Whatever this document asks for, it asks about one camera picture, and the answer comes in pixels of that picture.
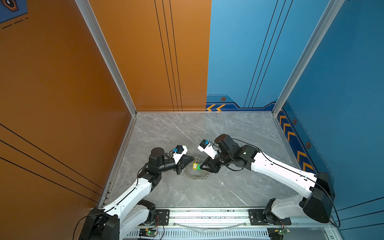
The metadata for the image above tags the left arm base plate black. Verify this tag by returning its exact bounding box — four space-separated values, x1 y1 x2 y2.
129 209 170 227

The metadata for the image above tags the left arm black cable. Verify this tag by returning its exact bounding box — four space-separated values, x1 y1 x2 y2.
71 209 103 240

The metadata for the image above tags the aluminium corner post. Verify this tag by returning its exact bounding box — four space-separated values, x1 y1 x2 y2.
75 0 137 117
272 0 345 117

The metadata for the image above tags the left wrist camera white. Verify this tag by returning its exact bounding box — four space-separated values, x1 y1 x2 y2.
171 145 188 164

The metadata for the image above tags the right green circuit board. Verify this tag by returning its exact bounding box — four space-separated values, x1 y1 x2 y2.
267 228 291 240

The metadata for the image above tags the left green circuit board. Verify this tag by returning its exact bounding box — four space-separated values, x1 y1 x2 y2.
139 229 159 239

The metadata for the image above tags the aluminium front rail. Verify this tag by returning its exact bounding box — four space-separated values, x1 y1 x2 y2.
156 207 335 230

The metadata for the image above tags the right aluminium corner post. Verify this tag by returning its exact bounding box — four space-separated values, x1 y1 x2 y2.
272 0 345 117

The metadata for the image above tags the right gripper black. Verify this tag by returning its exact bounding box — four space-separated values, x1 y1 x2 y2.
197 150 233 174

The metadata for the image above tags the left aluminium corner post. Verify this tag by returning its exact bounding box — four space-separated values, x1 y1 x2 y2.
75 0 137 117

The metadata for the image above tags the green circuit board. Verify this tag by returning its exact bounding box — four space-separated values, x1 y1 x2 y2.
267 228 291 240
139 229 159 239

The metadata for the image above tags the large metal band keyring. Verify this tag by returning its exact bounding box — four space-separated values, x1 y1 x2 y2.
184 157 210 180

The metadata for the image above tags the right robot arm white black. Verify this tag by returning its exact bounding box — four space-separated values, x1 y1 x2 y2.
198 134 336 225

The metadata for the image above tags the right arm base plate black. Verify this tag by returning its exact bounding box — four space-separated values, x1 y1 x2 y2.
248 209 292 226

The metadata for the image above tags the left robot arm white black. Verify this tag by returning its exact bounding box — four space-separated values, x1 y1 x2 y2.
79 145 194 240

